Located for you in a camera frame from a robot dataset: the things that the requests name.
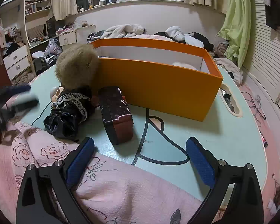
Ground white drawer cabinet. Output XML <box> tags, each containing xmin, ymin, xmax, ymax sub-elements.
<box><xmin>3</xmin><ymin>45</ymin><xmax>31</xmax><ymax>80</ymax></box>

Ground cream knit sweater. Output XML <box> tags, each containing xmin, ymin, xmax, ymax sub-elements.
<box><xmin>100</xmin><ymin>24</ymin><xmax>145</xmax><ymax>39</ymax></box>

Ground pink bed quilt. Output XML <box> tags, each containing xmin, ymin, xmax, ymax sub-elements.
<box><xmin>0</xmin><ymin>121</ymin><xmax>201</xmax><ymax>223</ymax></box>

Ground orange cardboard box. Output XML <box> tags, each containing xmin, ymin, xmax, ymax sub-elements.
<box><xmin>92</xmin><ymin>38</ymin><xmax>223</xmax><ymax>121</ymax></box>

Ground black lace doll dress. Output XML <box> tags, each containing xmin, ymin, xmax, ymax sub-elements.
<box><xmin>43</xmin><ymin>86</ymin><xmax>95</xmax><ymax>140</ymax></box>

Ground white fur pompom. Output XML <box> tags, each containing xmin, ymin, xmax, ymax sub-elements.
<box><xmin>172</xmin><ymin>62</ymin><xmax>197</xmax><ymax>71</ymax></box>

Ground black cable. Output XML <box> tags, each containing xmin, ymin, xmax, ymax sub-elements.
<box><xmin>241</xmin><ymin>91</ymin><xmax>267</xmax><ymax>122</ymax></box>

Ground green hanging garment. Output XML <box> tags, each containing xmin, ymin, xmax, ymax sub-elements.
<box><xmin>217</xmin><ymin>0</ymin><xmax>251</xmax><ymax>68</ymax></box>

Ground tan fur pompom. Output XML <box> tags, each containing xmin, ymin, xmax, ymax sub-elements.
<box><xmin>55</xmin><ymin>43</ymin><xmax>100</xmax><ymax>90</ymax></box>

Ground dark red pouch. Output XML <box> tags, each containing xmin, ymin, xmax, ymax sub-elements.
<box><xmin>98</xmin><ymin>86</ymin><xmax>133</xmax><ymax>146</ymax></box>

